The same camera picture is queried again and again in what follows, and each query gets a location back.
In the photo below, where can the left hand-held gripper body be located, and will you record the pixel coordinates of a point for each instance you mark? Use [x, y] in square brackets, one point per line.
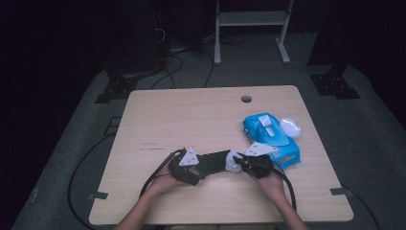
[178, 174]

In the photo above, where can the blue wet wipe pack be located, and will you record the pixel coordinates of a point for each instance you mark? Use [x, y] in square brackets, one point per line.
[271, 132]

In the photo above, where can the person's left hand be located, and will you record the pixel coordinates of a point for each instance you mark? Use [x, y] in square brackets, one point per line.
[162, 187]

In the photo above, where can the grey tape strip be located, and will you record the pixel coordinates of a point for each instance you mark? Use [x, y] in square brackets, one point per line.
[97, 195]
[340, 191]

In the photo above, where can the black floor base plate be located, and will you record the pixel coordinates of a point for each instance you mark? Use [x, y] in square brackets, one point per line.
[333, 84]
[116, 90]

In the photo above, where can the blue toy car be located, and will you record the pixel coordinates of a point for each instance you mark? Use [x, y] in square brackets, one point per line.
[214, 161]

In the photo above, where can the white wet wipe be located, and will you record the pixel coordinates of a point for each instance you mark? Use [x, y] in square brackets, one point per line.
[231, 166]

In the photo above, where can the person's right hand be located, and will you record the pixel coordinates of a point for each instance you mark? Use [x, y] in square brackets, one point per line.
[274, 185]

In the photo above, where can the white metal stand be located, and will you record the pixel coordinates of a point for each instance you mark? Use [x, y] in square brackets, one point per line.
[252, 18]

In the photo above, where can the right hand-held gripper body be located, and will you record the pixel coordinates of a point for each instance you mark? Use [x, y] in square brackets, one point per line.
[260, 166]

